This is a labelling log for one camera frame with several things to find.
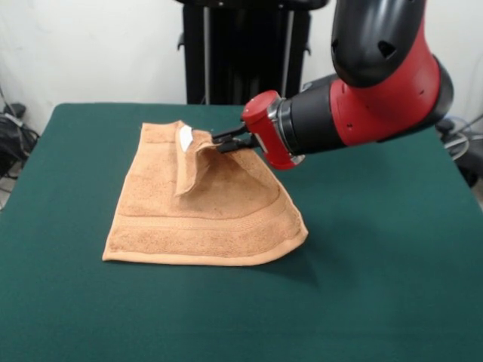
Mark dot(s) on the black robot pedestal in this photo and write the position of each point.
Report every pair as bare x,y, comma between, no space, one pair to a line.
245,56

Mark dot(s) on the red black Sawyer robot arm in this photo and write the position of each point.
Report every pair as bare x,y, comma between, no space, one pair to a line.
377,94

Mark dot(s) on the dark green table cloth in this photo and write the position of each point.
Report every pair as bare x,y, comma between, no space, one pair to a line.
377,264

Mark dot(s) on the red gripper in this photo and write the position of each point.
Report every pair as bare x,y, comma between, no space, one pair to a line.
262,128

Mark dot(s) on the tan terry towel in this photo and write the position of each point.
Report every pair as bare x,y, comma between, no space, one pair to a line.
188,226

